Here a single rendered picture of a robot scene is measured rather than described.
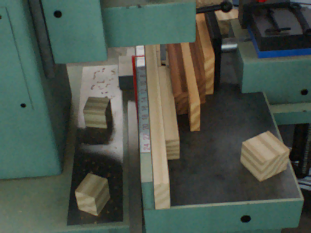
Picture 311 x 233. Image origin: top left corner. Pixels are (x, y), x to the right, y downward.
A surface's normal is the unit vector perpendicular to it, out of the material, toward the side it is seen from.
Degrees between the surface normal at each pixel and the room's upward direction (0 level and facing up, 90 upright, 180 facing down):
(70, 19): 90
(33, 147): 90
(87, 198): 90
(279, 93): 90
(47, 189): 0
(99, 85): 0
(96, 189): 0
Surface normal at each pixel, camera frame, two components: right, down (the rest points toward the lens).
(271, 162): 0.48, 0.54
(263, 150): -0.04, -0.77
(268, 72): 0.05, 0.64
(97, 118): -0.19, 0.64
